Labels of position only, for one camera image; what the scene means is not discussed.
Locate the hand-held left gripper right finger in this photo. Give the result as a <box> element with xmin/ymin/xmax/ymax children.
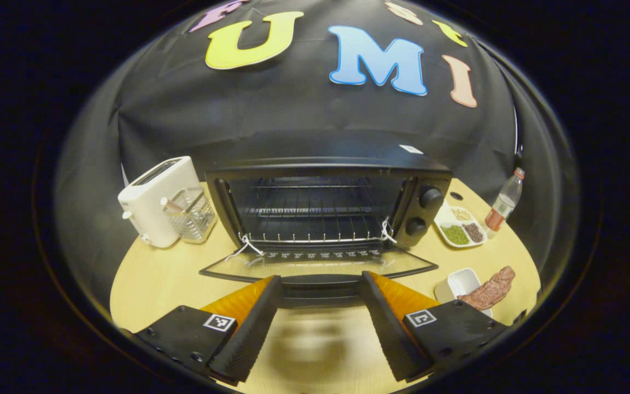
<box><xmin>359</xmin><ymin>270</ymin><xmax>511</xmax><ymax>384</ymax></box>

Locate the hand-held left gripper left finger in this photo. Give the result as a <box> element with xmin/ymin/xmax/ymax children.
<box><xmin>133</xmin><ymin>275</ymin><xmax>284</xmax><ymax>385</ymax></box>

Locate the reddish brown meat piece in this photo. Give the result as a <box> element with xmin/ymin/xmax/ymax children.
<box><xmin>457</xmin><ymin>266</ymin><xmax>516</xmax><ymax>311</ymax></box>

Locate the black electric oven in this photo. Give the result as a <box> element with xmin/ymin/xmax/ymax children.
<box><xmin>199</xmin><ymin>130</ymin><xmax>453</xmax><ymax>307</ymax></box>

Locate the white rectangular tray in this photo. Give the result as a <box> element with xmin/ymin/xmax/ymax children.
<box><xmin>434</xmin><ymin>268</ymin><xmax>493</xmax><ymax>318</ymax></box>

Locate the white divided tray of beans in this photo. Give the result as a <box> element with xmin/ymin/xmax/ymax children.
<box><xmin>434</xmin><ymin>201</ymin><xmax>489</xmax><ymax>248</ymax></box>

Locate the white toaster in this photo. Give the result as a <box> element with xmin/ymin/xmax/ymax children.
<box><xmin>118</xmin><ymin>156</ymin><xmax>202</xmax><ymax>248</ymax></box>

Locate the clear plastic bottle red label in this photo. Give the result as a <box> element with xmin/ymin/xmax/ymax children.
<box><xmin>483</xmin><ymin>167</ymin><xmax>526</xmax><ymax>233</ymax></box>

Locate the black backdrop cloth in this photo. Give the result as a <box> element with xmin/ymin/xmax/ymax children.
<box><xmin>55</xmin><ymin>0</ymin><xmax>581</xmax><ymax>307</ymax></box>

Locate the oven wire rack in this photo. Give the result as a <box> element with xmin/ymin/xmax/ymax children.
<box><xmin>237</xmin><ymin>175</ymin><xmax>398</xmax><ymax>245</ymax></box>

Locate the clear wire-pattern basket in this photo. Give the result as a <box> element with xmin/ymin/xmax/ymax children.
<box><xmin>161</xmin><ymin>187</ymin><xmax>218</xmax><ymax>244</ymax></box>

